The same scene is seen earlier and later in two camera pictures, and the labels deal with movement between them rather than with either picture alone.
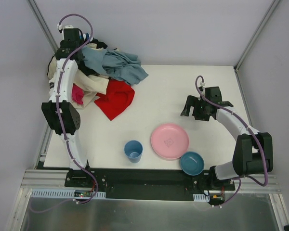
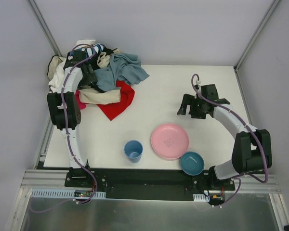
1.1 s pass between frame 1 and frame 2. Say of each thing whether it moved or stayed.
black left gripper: moved
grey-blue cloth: moved
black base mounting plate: stayed
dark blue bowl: stayed
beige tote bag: stayed
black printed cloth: moved
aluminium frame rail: stayed
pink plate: stayed
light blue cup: stayed
